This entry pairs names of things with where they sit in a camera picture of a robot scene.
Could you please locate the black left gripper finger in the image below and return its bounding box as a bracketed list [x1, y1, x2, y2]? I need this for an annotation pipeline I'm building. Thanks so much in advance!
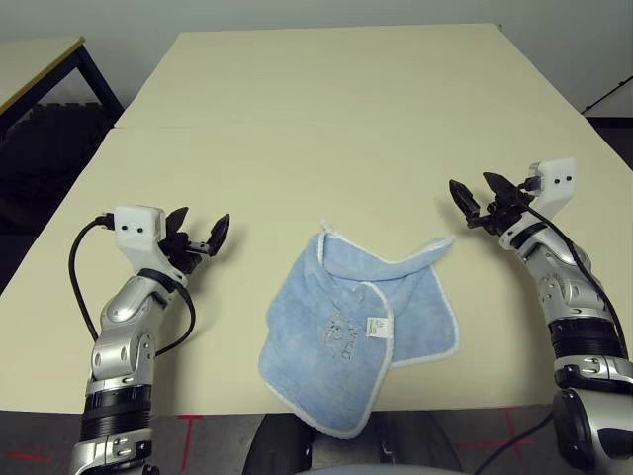
[206, 213, 232, 257]
[165, 206, 190, 235]

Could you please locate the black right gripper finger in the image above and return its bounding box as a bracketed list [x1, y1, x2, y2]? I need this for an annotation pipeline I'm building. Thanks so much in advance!
[482, 171, 520, 197]
[448, 178, 481, 222]

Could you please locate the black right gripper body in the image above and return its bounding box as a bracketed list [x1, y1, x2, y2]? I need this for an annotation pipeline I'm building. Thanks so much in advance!
[467, 190, 538, 237]

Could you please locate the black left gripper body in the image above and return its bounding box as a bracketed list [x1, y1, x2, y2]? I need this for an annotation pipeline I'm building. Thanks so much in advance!
[157, 230, 212, 277]

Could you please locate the light blue towel white trim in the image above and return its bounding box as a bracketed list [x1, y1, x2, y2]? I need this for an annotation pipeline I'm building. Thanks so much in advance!
[256, 219, 461, 441]

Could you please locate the black foam floor mat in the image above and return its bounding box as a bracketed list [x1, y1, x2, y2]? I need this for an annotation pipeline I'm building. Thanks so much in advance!
[588, 116, 633, 172]
[0, 101, 118, 234]

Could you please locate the dark grey robot left leg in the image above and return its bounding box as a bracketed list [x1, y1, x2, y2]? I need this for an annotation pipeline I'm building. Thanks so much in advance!
[249, 415, 317, 475]

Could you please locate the light grey robot torso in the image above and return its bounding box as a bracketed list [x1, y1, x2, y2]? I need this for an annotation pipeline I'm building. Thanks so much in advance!
[291, 462, 402, 475]

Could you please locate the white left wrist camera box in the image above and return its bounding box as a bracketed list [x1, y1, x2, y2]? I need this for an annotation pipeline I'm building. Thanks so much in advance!
[113, 204, 190, 289]

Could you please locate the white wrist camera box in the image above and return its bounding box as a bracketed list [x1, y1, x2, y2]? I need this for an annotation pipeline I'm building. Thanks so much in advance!
[498, 156, 579, 248]
[113, 204, 190, 289]

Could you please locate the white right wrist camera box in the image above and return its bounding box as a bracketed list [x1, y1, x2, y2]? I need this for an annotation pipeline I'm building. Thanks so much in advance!
[498, 156, 579, 248]

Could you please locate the black left camera cable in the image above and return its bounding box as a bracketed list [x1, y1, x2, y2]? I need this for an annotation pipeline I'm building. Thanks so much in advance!
[68, 211, 197, 357]

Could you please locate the beige side table black frame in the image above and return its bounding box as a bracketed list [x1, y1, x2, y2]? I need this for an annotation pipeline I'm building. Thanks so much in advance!
[0, 34, 125, 144]

